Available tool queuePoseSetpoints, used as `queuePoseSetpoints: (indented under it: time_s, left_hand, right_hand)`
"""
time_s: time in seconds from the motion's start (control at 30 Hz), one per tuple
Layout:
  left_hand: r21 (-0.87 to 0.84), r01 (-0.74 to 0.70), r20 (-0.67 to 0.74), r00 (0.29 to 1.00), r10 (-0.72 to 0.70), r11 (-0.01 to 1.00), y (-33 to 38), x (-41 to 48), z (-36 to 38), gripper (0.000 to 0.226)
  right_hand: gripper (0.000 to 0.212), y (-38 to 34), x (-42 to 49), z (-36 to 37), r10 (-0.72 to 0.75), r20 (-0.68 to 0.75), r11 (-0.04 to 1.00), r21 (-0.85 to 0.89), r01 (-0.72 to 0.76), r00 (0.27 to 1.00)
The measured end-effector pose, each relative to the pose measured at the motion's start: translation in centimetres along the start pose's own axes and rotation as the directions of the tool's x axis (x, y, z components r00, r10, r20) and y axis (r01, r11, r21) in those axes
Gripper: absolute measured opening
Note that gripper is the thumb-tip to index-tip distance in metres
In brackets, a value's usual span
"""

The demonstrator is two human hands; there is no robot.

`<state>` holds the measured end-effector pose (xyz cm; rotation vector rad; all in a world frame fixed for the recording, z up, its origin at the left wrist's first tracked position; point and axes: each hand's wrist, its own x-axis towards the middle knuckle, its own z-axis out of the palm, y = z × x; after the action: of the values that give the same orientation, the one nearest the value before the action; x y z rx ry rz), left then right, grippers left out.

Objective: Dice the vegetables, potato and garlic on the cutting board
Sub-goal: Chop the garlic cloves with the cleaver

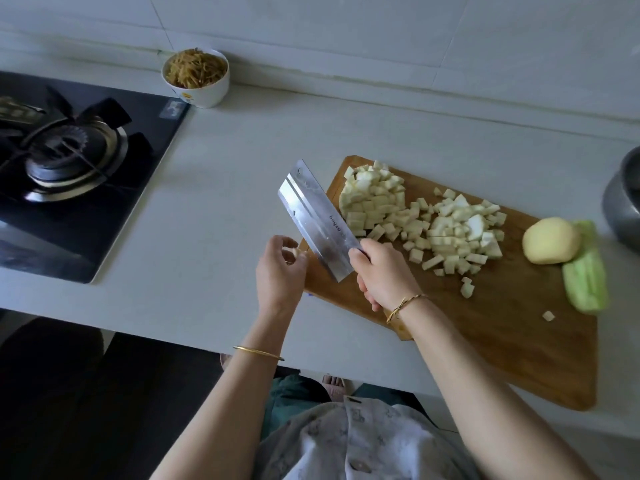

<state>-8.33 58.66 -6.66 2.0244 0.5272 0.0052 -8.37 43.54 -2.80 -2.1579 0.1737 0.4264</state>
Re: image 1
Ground person's right foot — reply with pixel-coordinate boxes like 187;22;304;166
320;373;353;401

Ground braided cord bracelet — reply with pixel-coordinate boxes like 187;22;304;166
385;291;431;325

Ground peeled green cucumber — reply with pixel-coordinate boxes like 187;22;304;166
561;219;610;316

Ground white patterned garment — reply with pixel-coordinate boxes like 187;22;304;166
250;397;481;480

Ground pile of white diced vegetable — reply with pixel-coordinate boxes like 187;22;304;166
400;187;557;324

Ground dark green trousers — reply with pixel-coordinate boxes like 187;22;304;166
258;373;431;441

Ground wooden cutting board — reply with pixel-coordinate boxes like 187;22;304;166
298;155;599;412

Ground gold bangle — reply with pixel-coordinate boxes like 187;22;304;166
233;343;286;363

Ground black gas stove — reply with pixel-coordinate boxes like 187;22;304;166
0;71;191;286

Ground person's left hand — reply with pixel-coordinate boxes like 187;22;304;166
254;233;310;324

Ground person's right hand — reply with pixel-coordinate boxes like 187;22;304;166
347;237;425;318

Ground person's left forearm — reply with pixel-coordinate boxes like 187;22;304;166
150;315;286;480

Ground white bowl of noodles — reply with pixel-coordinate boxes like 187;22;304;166
160;47;232;109

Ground deep stainless steel bowl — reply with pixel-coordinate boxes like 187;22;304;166
602;147;640;254

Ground cleaver with wooden handle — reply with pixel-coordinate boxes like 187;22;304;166
277;159;413;342

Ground peeled yellow potato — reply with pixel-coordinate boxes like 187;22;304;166
521;215;583;267

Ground person's right forearm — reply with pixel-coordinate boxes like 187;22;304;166
390;299;599;480

